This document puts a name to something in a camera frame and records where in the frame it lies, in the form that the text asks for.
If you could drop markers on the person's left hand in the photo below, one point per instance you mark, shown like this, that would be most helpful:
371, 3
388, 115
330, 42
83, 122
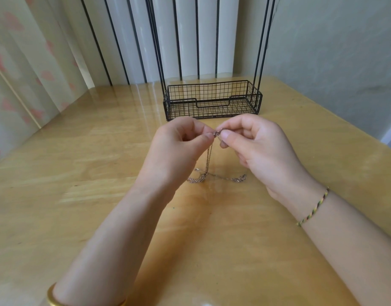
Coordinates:
173, 156

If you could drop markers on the person's right hand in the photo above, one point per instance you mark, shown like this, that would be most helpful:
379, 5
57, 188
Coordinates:
265, 153

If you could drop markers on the person's left forearm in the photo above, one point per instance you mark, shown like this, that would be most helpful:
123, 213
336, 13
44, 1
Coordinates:
103, 258

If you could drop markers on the white black-striped curtain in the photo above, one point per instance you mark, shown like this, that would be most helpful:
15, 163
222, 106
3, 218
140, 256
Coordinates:
137, 38

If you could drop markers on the pink floral curtain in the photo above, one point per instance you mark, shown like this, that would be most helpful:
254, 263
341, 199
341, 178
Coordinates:
23, 70

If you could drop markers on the gold bangle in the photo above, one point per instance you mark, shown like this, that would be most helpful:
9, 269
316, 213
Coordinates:
54, 297

